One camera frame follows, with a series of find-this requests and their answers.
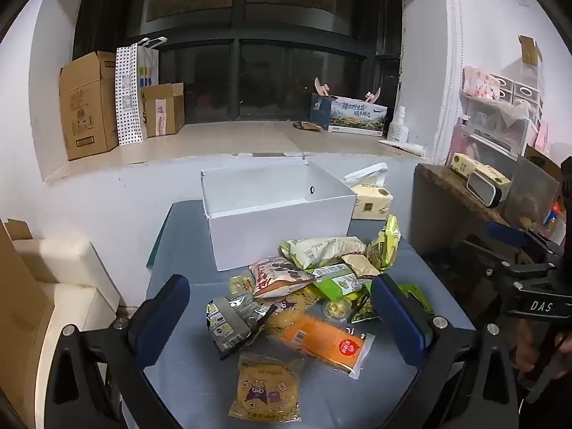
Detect pink printed pouch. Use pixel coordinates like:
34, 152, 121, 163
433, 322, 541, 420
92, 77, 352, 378
462, 66, 502, 100

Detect small yellow jelly cup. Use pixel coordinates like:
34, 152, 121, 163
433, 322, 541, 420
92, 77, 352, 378
322, 299, 351, 320

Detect landscape printed gift box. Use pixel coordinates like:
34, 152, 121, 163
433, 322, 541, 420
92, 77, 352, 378
328, 97, 388, 137

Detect green yellow snack packet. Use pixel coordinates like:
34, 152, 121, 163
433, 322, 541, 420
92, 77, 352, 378
366, 214, 402, 272

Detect person's right hand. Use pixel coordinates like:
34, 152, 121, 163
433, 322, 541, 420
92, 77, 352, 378
513, 328, 572, 381

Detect plastic drawer organizer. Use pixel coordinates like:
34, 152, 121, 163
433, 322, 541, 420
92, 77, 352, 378
449, 71, 543, 166

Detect pale green chip bag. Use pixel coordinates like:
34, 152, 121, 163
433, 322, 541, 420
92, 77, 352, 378
279, 236, 368, 270

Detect beige brown-edged snack packet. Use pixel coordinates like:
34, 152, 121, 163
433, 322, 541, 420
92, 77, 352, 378
342, 254, 381, 278

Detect yellow tissue box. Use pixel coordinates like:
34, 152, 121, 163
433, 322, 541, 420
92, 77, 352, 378
449, 152, 511, 195

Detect flat brown cardboard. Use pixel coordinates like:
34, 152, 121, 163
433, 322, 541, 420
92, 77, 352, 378
0, 218, 56, 412

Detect orange snack packet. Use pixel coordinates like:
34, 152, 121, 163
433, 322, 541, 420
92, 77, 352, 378
263, 310, 375, 380

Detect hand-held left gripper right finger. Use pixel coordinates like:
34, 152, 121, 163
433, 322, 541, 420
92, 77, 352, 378
371, 272, 521, 429

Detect large cardboard box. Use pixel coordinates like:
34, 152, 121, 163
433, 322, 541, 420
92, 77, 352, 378
59, 51, 120, 162

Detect small yellow round packet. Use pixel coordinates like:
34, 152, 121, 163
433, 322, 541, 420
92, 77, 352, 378
229, 274, 255, 296

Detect cardboard piece on wall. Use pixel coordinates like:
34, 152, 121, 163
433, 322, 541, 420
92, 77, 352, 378
518, 35, 543, 65

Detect dark blue box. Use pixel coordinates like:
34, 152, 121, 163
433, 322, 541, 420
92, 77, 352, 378
310, 93, 334, 130

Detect silver dark snack packet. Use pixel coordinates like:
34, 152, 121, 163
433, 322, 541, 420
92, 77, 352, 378
206, 292, 275, 360

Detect white tube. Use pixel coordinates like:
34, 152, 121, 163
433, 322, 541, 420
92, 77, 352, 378
379, 139, 426, 157

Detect cream tissue pack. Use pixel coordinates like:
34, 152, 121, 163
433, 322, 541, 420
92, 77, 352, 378
344, 162, 394, 221

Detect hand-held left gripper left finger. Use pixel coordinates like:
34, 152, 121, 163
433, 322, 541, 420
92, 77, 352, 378
45, 273, 191, 429

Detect clear plastic container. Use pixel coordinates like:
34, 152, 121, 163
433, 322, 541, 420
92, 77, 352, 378
503, 156, 564, 233

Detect white cardboard box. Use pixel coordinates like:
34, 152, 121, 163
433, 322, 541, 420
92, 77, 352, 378
199, 157, 358, 272

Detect wooden side table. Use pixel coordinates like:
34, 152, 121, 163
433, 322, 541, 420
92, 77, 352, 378
412, 163, 519, 314

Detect white paper bag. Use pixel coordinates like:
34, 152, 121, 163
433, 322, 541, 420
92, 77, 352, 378
136, 36, 168, 88

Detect yellow waffle snack packet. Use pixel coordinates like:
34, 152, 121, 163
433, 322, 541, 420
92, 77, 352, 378
229, 352, 305, 424

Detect dark window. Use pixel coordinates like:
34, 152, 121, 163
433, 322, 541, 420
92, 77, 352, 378
73, 0, 404, 124

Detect polka dot paper bag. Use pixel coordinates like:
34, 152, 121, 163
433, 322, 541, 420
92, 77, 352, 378
116, 44, 148, 146

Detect small open cardboard box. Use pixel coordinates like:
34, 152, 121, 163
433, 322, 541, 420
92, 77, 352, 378
141, 82, 185, 138

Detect red white snack packet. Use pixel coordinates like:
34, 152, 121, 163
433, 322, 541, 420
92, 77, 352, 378
249, 257, 316, 299

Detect green white snack packet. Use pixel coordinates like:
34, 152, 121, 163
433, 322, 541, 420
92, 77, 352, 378
310, 265, 374, 301

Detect yellow crinkled snack packet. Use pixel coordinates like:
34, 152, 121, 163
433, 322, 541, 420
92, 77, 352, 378
286, 290, 323, 314

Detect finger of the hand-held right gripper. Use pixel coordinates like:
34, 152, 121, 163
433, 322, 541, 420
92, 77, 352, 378
486, 220, 564, 256
458, 240, 555, 278

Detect white plastic bottle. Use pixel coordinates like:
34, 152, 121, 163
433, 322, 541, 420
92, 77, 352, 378
387, 106, 409, 143

